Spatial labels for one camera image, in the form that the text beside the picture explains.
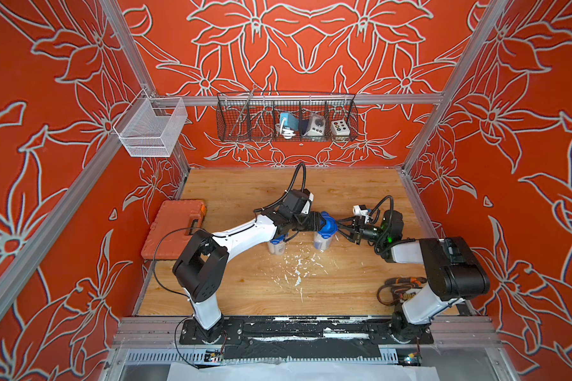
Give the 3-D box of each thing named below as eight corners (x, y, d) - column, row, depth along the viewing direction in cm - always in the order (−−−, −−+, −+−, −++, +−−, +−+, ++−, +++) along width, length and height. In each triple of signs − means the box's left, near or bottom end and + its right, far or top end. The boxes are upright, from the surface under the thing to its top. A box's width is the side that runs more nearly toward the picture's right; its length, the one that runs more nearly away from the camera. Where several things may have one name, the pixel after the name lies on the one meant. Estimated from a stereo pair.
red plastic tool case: (146, 261, 91) (139, 255, 86) (167, 208, 107) (162, 200, 103) (193, 261, 90) (188, 255, 86) (207, 207, 107) (203, 200, 103)
